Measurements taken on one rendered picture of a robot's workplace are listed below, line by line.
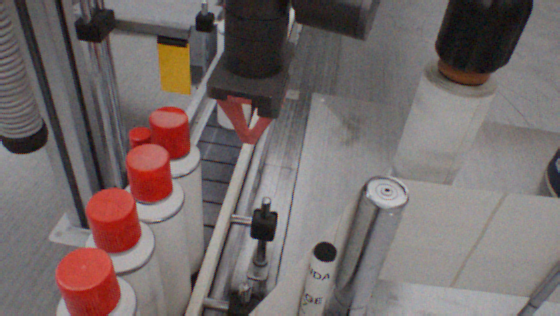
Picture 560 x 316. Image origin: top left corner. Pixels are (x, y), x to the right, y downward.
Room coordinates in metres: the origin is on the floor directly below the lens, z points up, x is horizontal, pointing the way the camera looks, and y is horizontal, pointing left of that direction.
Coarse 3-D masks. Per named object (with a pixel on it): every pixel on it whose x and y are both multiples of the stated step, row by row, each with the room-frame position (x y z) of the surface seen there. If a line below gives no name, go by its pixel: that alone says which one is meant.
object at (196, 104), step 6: (216, 60) 0.62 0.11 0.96; (210, 72) 0.58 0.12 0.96; (204, 78) 0.57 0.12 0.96; (204, 84) 0.55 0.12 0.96; (198, 90) 0.53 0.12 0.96; (204, 90) 0.54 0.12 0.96; (198, 96) 0.52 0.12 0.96; (204, 96) 0.53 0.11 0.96; (192, 102) 0.51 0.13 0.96; (198, 102) 0.51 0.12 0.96; (192, 108) 0.49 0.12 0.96; (198, 108) 0.50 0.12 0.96; (192, 114) 0.48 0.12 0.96; (192, 120) 0.47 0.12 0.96
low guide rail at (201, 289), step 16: (288, 32) 0.85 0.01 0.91; (256, 112) 0.56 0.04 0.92; (240, 160) 0.45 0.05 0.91; (240, 176) 0.42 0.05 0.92; (224, 208) 0.37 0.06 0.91; (224, 224) 0.34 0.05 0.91; (224, 240) 0.33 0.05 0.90; (208, 256) 0.30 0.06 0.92; (208, 272) 0.28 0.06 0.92; (208, 288) 0.27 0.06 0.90; (192, 304) 0.24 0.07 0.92
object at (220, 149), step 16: (208, 128) 0.56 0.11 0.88; (208, 144) 0.52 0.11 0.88; (224, 144) 0.52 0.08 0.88; (240, 144) 0.53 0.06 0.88; (208, 160) 0.49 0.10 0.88; (224, 160) 0.49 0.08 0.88; (208, 176) 0.45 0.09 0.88; (224, 176) 0.46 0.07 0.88; (208, 192) 0.42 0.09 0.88; (224, 192) 0.43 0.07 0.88; (240, 192) 0.43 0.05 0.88; (208, 208) 0.40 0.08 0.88; (208, 224) 0.37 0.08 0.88; (208, 240) 0.34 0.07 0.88; (192, 288) 0.28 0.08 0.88
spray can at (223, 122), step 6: (222, 24) 0.57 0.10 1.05; (222, 30) 0.56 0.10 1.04; (222, 36) 0.56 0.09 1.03; (222, 42) 0.56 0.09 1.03; (222, 48) 0.56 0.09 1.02; (246, 108) 0.56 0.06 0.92; (222, 114) 0.56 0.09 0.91; (246, 114) 0.57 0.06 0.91; (222, 120) 0.56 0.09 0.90; (228, 120) 0.56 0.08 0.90; (246, 120) 0.57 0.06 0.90; (222, 126) 0.56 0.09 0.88; (228, 126) 0.56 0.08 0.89
